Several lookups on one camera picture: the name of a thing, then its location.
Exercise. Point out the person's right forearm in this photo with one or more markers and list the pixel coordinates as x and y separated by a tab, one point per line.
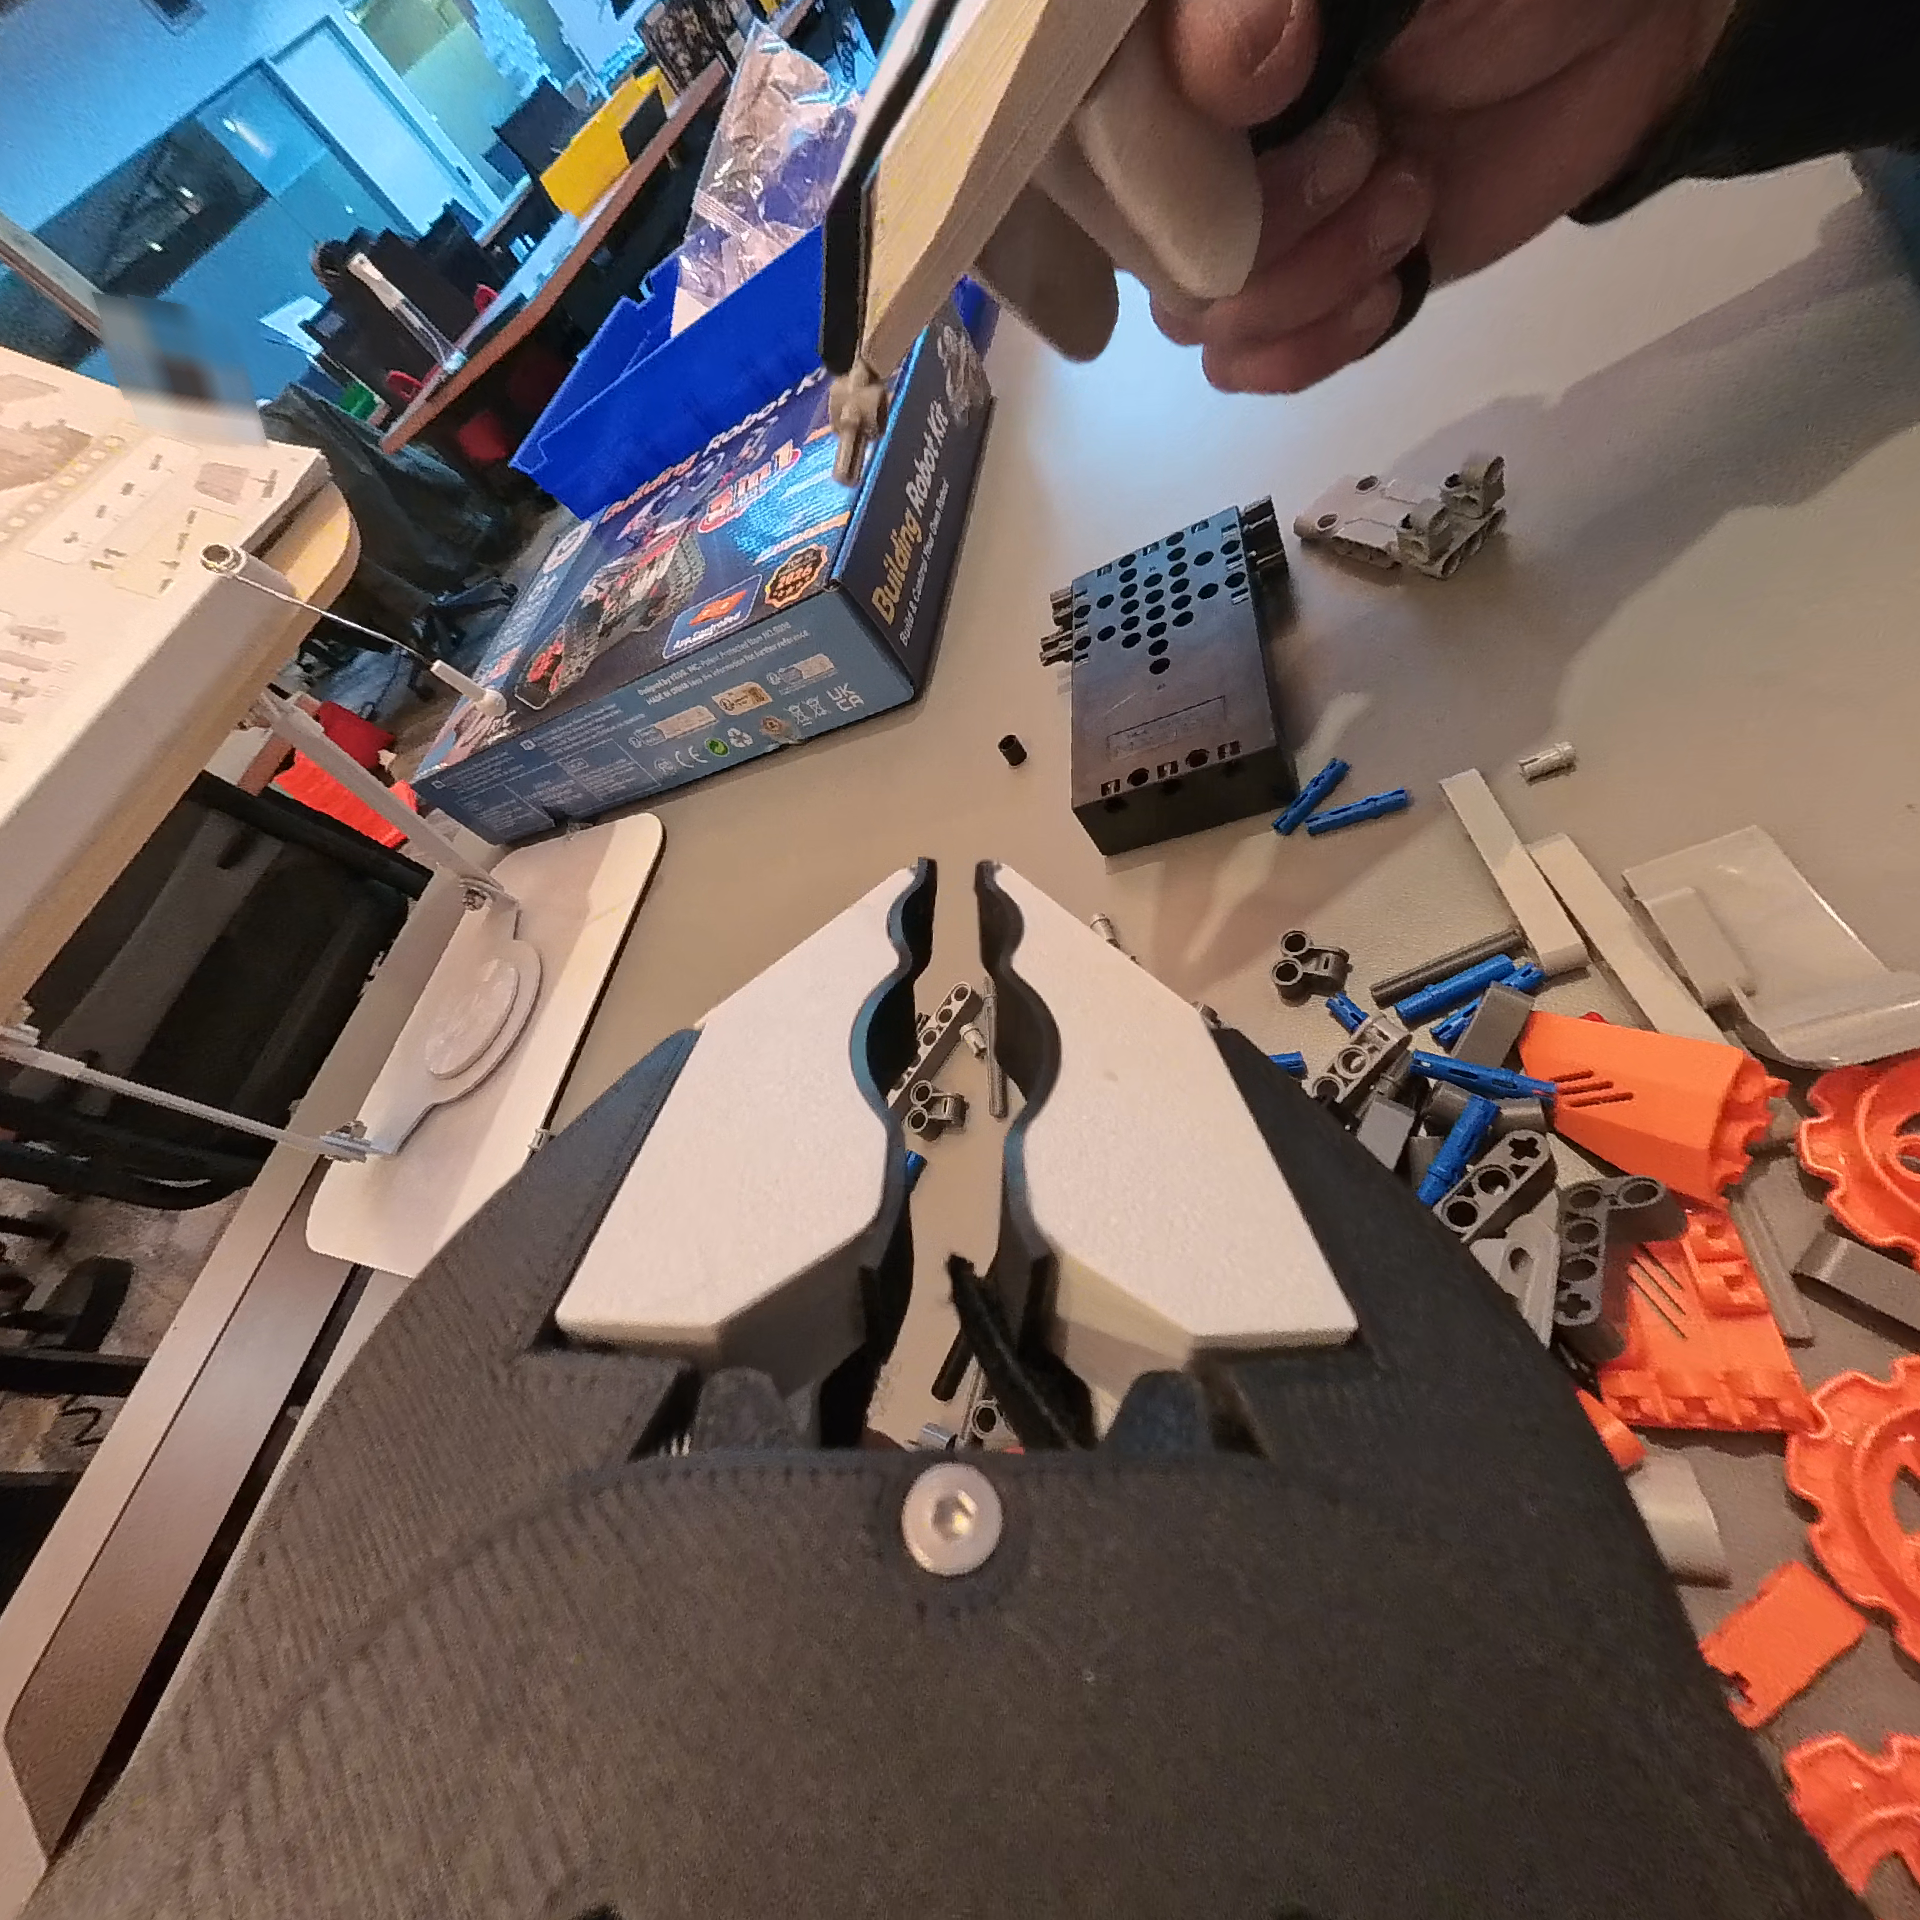
1799	77

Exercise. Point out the blue pin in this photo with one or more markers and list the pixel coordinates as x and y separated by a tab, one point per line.
1363	810
1311	796

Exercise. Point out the red plastic object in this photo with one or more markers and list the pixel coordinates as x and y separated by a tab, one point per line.
340	787

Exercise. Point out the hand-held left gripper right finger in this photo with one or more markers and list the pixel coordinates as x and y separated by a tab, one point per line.
1185	1185

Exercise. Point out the orange grille panel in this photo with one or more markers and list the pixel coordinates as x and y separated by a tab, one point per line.
1710	1335

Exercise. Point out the wooden-edged desk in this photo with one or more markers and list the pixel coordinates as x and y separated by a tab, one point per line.
599	255

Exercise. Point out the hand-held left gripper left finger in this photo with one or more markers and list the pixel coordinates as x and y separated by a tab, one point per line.
720	1185

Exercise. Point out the clear bag of parts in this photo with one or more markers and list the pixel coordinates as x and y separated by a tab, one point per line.
764	165

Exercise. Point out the yellow bin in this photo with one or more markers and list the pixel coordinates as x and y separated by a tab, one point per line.
599	150

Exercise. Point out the grey double-hole connector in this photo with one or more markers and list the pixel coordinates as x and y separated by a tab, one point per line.
937	1110

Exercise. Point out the white instruction booklet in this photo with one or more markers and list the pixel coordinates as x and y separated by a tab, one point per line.
105	599

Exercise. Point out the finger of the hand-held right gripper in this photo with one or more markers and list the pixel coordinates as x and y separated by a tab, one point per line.
878	150
974	150

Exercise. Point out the blue robot kit box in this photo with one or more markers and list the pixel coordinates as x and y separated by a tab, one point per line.
720	706

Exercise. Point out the black perforated building block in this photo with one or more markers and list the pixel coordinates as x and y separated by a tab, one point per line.
1185	706

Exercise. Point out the light grey connector piece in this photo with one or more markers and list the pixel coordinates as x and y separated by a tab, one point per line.
1381	511

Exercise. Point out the grey long beams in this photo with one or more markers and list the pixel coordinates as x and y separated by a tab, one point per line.
1559	901

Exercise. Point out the blue plastic bin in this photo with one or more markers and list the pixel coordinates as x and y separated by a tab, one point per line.
661	390

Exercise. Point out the orange angular part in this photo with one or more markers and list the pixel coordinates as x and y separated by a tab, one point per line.
1652	1095

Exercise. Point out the white metal stand frame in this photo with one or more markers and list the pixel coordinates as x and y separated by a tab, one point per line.
451	1037

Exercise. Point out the orange flat tile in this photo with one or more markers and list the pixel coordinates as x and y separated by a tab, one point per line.
1785	1642

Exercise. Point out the person's right hand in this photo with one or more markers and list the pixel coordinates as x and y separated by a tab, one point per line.
1471	106

